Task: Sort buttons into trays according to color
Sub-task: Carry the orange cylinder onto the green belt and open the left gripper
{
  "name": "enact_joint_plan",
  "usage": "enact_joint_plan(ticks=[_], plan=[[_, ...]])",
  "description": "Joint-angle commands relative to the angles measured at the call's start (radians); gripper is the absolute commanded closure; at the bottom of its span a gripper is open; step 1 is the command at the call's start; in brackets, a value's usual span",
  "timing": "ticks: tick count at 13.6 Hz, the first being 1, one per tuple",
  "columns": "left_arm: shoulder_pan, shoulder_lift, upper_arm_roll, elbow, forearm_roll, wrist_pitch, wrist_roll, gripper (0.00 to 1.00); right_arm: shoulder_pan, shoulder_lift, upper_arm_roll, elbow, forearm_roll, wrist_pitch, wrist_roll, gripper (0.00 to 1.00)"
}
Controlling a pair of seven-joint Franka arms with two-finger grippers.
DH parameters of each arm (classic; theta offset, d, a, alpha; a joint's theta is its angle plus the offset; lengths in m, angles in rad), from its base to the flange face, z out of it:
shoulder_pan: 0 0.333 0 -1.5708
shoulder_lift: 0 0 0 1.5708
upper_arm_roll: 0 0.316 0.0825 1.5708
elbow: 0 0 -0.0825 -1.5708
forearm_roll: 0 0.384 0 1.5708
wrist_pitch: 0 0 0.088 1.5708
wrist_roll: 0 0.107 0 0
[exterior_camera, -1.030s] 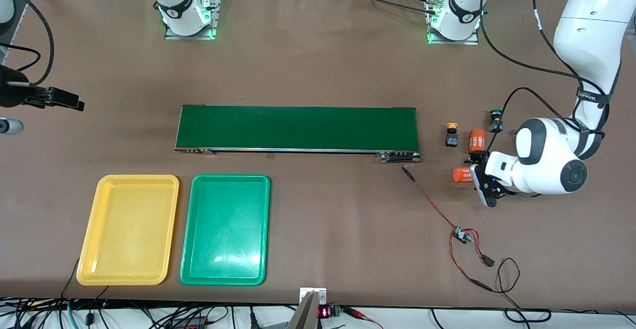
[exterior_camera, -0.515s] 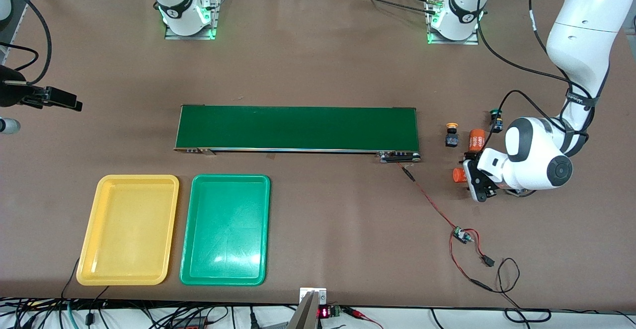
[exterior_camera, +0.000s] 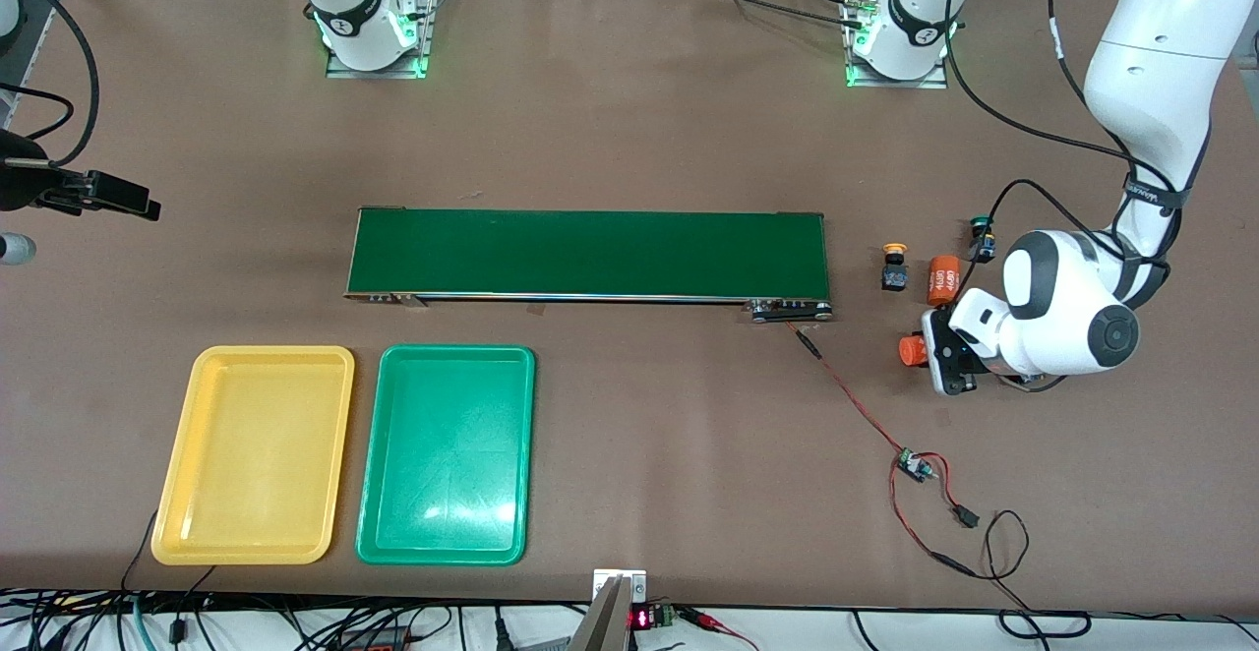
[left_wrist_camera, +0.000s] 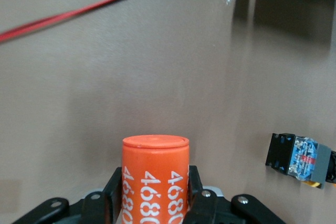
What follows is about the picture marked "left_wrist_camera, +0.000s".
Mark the orange cylinder printed 4680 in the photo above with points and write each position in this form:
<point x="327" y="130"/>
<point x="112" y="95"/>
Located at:
<point x="155" y="182"/>

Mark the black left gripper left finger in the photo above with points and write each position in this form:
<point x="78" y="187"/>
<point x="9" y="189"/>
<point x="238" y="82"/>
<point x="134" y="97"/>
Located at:
<point x="113" y="203"/>

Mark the yellow capped push button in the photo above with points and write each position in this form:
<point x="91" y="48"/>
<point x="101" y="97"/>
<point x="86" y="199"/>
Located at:
<point x="302" y="158"/>

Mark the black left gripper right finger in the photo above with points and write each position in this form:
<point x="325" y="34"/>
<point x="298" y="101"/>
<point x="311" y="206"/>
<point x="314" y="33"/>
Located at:
<point x="195" y="203"/>

